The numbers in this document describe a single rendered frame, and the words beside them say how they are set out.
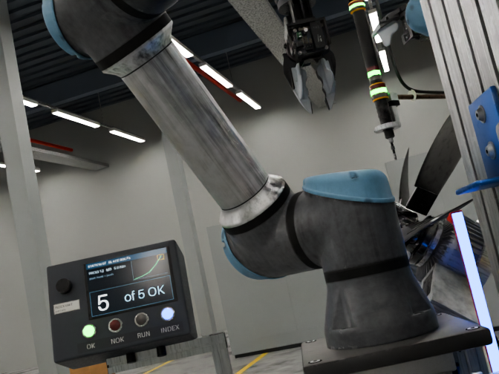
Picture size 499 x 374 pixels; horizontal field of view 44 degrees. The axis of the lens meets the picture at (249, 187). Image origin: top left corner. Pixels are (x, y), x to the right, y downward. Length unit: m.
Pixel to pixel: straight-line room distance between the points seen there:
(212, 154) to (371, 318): 0.30
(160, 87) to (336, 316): 0.38
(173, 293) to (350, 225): 0.49
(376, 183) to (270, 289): 8.15
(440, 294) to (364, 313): 0.79
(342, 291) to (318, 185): 0.14
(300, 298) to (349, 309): 8.06
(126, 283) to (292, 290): 7.72
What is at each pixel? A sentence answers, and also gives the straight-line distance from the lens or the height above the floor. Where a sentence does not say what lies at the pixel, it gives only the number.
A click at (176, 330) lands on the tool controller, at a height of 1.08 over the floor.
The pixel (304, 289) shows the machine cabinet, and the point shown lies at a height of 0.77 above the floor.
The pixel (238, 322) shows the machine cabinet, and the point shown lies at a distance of 9.14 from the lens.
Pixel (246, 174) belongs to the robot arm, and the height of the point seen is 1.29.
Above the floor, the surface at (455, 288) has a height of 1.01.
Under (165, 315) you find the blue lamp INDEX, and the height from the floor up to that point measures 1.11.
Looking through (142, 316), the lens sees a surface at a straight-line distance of 1.19.
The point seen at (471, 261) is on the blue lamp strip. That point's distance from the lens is 1.34.
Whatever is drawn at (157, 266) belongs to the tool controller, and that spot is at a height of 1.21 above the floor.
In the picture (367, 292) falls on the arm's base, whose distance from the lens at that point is 0.81.
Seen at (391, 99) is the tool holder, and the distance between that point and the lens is 1.72.
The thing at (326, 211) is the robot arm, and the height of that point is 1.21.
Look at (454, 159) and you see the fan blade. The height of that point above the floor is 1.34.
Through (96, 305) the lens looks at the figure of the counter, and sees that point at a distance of 1.23.
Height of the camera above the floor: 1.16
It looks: 8 degrees up
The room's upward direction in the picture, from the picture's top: 12 degrees counter-clockwise
